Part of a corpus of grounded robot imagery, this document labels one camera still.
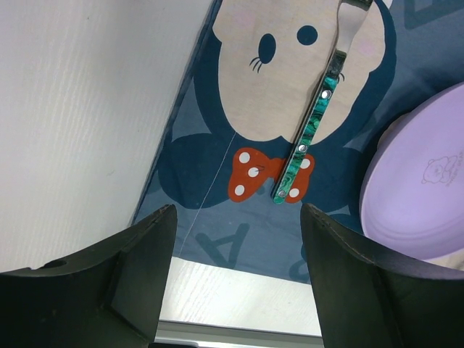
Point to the green handled fork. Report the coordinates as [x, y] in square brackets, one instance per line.
[350, 18]

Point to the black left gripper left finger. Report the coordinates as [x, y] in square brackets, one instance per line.
[106, 295]

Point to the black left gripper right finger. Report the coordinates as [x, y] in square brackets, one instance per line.
[368, 295]

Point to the purple plastic plate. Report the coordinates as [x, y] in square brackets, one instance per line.
[412, 194]

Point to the blue cartoon mouse placemat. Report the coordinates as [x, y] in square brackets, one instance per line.
[234, 122]

